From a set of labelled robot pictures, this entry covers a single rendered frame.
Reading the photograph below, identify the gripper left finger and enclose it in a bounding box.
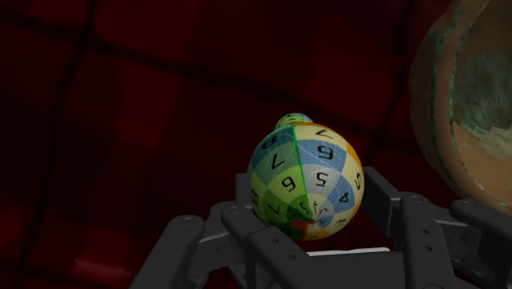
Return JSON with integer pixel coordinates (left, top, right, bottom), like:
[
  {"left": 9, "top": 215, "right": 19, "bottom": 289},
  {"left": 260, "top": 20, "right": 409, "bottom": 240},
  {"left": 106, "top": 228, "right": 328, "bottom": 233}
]
[{"left": 128, "top": 172, "right": 345, "bottom": 289}]

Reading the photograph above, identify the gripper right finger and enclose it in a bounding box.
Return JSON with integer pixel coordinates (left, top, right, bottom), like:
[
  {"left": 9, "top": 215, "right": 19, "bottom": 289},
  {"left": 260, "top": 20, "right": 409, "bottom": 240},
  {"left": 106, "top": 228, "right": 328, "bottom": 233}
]
[{"left": 360, "top": 166, "right": 512, "bottom": 289}]

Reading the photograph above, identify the multicoloured numbered ball toy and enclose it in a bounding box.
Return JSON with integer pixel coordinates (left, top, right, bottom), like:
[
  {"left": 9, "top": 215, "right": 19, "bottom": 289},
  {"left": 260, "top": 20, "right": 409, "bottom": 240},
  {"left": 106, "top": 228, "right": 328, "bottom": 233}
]
[{"left": 247, "top": 112, "right": 366, "bottom": 241}]

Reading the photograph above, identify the copper bowl with green patina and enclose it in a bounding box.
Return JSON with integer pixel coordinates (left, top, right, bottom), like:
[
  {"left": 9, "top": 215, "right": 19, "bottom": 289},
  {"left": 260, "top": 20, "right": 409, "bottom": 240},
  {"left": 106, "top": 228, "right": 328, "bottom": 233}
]
[{"left": 409, "top": 0, "right": 512, "bottom": 218}]

